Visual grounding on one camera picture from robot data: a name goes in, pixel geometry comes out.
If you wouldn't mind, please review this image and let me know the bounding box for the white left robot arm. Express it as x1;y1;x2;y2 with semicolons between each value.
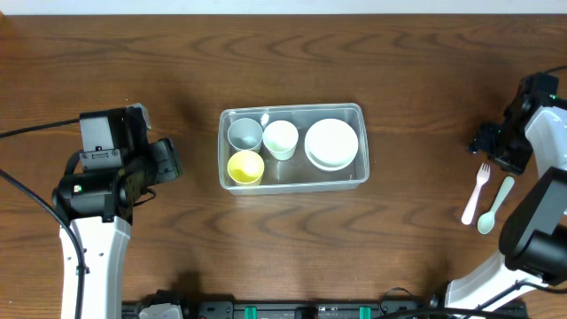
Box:
52;138;183;318

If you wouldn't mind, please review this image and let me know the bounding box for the grey plastic cup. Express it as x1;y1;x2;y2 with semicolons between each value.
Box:
228;118;263;152

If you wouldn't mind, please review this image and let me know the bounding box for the white plastic cup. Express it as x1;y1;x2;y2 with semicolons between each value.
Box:
263;121;299;160

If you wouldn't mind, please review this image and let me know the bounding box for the white plastic bowl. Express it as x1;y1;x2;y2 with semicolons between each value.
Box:
304;119;359;164

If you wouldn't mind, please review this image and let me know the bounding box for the clear plastic container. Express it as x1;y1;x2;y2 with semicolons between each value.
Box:
218;103;369;195

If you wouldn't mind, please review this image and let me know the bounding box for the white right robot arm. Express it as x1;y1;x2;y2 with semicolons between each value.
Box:
443;97;566;318

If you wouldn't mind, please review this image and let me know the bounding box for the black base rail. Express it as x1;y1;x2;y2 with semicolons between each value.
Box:
119;290;425;319

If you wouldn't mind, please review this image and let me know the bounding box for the pink plastic fork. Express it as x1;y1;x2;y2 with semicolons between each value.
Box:
461;163;491;225

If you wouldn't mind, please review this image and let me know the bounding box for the mint green plastic spoon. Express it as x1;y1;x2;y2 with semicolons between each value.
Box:
477;176;515;235

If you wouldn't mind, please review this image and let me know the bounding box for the grey blue plastic bowl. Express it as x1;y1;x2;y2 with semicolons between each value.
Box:
307;153;354;172

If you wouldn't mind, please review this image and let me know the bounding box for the yellow plastic cup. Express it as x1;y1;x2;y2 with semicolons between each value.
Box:
227;151;265;186

